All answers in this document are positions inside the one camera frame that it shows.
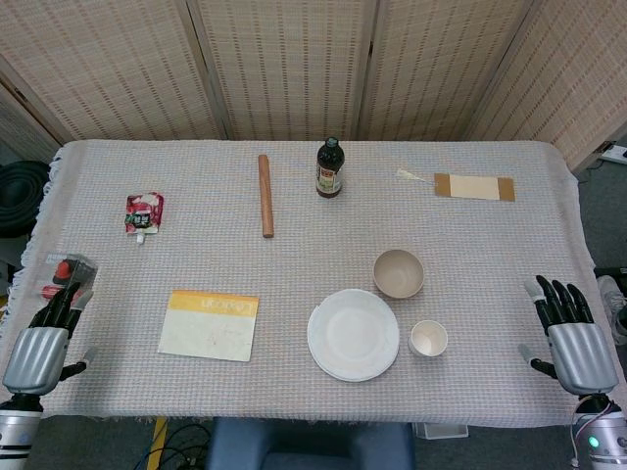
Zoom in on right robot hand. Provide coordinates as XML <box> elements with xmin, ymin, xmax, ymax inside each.
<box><xmin>517</xmin><ymin>274</ymin><xmax>619</xmax><ymax>396</ymax></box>

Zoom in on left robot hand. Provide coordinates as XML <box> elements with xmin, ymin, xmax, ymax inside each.
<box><xmin>1</xmin><ymin>281</ymin><xmax>99</xmax><ymax>397</ymax></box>

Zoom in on white paper cup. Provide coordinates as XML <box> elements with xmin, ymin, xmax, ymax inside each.
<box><xmin>409</xmin><ymin>319</ymin><xmax>450</xmax><ymax>357</ymax></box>

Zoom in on beige bowl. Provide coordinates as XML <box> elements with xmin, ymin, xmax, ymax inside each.
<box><xmin>372</xmin><ymin>249</ymin><xmax>425</xmax><ymax>299</ymax></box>

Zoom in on large white plate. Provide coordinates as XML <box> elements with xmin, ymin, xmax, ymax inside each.
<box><xmin>307</xmin><ymin>288</ymin><xmax>401</xmax><ymax>383</ymax></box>

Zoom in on grey sneaker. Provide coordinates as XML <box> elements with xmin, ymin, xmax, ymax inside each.
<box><xmin>596</xmin><ymin>274</ymin><xmax>627</xmax><ymax>339</ymax></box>

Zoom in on clear box with red items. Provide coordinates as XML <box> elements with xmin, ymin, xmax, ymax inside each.
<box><xmin>37</xmin><ymin>252</ymin><xmax>99</xmax><ymax>312</ymax></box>

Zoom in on white plastic box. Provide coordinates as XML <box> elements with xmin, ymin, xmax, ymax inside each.
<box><xmin>413</xmin><ymin>421</ymin><xmax>469</xmax><ymax>440</ymax></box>

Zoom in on black ribbed round object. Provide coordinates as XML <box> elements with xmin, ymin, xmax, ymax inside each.
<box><xmin>0</xmin><ymin>160</ymin><xmax>53</xmax><ymax>240</ymax></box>

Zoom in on yellow white Lexicon book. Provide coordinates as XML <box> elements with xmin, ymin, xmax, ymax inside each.
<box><xmin>157</xmin><ymin>289</ymin><xmax>261</xmax><ymax>362</ymax></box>

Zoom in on red drink pouch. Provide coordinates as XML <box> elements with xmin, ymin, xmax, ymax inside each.
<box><xmin>121</xmin><ymin>191</ymin><xmax>166</xmax><ymax>245</ymax></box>

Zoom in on brown beige tasselled bookmark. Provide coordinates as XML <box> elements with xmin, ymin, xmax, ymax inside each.
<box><xmin>396</xmin><ymin>167</ymin><xmax>516</xmax><ymax>203</ymax></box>

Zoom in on woven checked tablecloth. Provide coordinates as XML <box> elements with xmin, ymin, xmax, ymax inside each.
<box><xmin>0</xmin><ymin>139</ymin><xmax>627</xmax><ymax>428</ymax></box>

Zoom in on wooden rolling pin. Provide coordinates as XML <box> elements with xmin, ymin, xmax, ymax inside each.
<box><xmin>258</xmin><ymin>154</ymin><xmax>275</xmax><ymax>239</ymax></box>

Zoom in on blue chair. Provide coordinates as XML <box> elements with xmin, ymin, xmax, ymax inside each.
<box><xmin>205</xmin><ymin>418</ymin><xmax>416</xmax><ymax>470</ymax></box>

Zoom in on dark brown glass bottle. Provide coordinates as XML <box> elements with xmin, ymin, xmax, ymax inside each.
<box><xmin>315</xmin><ymin>137</ymin><xmax>344</xmax><ymax>200</ymax></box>

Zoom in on bamboo folding screen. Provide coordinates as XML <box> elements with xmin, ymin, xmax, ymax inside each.
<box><xmin>0</xmin><ymin>0</ymin><xmax>627</xmax><ymax>172</ymax></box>

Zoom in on black floor cables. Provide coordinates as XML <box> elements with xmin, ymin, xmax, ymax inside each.
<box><xmin>164</xmin><ymin>423</ymin><xmax>213</xmax><ymax>470</ymax></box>

